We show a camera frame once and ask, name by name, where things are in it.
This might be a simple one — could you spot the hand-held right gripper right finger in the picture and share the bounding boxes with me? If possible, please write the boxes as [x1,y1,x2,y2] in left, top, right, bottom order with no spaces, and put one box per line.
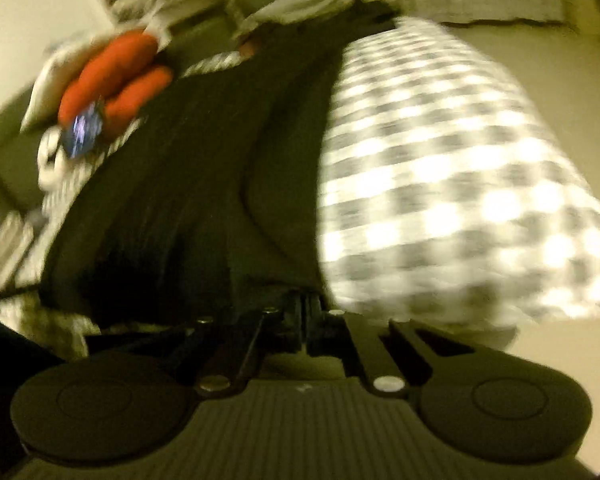
[305,294,486,396]

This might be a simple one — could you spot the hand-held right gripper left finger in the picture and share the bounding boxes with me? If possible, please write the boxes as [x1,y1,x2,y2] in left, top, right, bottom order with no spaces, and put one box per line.
[97,294,303,395]

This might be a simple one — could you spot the black garment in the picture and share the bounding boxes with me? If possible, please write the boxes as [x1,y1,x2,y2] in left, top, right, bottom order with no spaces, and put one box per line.
[42,2,401,333]

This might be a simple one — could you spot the grey white checkered blanket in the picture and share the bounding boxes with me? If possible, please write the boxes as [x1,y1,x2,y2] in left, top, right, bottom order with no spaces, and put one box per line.
[0,16,600,361]

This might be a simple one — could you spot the red puffy cushion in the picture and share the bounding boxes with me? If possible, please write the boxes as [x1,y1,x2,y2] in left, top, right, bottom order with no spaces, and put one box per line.
[59,30,159,126]
[102,66,174,137]

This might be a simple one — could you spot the smartphone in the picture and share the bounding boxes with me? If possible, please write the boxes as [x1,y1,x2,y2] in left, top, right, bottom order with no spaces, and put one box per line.
[62,101,106,159]

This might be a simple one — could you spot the white fluffy earmuffs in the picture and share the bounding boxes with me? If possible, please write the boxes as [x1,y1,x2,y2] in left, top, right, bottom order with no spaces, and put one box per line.
[36,127,67,192]

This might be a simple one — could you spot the white office chair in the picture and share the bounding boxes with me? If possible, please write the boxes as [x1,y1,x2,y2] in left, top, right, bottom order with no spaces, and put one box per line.
[227,0,353,43]

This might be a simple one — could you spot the grey sofa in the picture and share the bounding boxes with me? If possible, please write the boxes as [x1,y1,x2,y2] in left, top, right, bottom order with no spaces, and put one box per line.
[0,15,241,211]

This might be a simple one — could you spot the white pillow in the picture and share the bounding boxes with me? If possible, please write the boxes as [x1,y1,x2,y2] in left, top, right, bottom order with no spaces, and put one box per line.
[20,30,151,133]

